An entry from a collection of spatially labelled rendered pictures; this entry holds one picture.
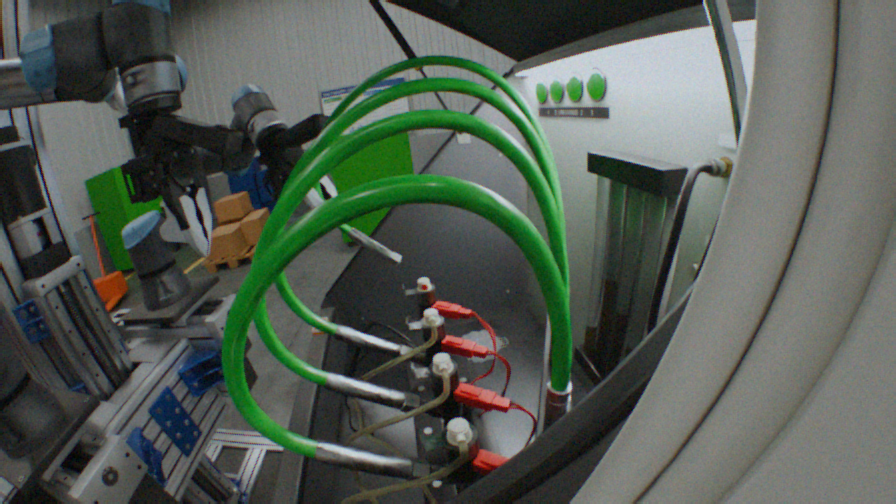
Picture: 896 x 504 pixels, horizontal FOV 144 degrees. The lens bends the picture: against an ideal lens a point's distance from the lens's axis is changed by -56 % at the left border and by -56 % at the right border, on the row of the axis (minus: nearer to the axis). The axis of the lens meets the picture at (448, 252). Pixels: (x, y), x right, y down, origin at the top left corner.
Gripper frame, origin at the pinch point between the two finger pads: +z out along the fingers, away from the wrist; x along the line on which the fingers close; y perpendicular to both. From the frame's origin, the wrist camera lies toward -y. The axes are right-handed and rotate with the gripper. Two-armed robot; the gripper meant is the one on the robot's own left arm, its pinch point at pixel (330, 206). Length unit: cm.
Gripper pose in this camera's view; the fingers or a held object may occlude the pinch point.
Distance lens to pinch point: 54.8
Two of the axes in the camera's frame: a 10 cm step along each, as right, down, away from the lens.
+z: 6.3, 7.6, -1.5
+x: -4.5, 2.0, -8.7
